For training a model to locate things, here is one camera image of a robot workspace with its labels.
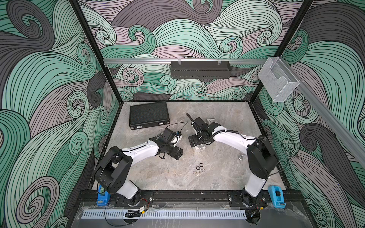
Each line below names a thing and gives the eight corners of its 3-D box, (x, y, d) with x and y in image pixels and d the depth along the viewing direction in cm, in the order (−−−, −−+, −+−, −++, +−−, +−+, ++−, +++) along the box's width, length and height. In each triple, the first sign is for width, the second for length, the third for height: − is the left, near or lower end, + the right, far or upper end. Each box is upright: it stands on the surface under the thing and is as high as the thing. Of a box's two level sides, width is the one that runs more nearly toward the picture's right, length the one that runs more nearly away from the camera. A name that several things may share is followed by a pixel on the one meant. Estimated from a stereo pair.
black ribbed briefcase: (130, 130, 103) (128, 126, 98) (131, 110, 116) (129, 105, 111) (170, 125, 106) (169, 120, 101) (167, 106, 119) (166, 101, 114)
